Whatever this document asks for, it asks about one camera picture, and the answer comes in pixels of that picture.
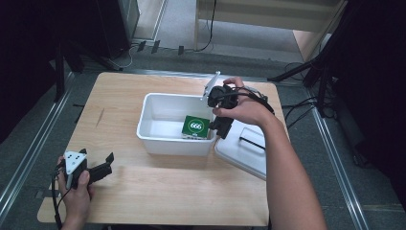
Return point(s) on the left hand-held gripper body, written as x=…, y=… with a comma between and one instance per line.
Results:
x=75, y=161

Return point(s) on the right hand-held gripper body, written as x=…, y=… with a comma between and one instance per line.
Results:
x=221, y=96

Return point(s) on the green box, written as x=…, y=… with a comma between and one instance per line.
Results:
x=195, y=126

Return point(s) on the white plastic storage bin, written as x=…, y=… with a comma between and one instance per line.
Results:
x=159, y=127

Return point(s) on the person's right hand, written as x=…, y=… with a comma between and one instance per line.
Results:
x=249, y=110

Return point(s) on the person's left hand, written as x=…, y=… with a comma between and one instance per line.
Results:
x=76, y=201

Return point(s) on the white plastic bin lid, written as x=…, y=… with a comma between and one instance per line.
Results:
x=239, y=153

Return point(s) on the black tape strip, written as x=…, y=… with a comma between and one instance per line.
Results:
x=181, y=50
x=155, y=46
x=141, y=46

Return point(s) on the black metal stand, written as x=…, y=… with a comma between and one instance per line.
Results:
x=59, y=73

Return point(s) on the light wooden furniture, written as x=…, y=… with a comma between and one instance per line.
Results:
x=255, y=12

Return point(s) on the black tripod stand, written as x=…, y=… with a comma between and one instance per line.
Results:
x=306, y=65

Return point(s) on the dark curtain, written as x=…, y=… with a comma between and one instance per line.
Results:
x=22, y=64

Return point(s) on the black cabinet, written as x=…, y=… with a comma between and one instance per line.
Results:
x=115, y=25

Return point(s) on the metal floor rail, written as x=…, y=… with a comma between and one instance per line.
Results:
x=32, y=153
x=341, y=172

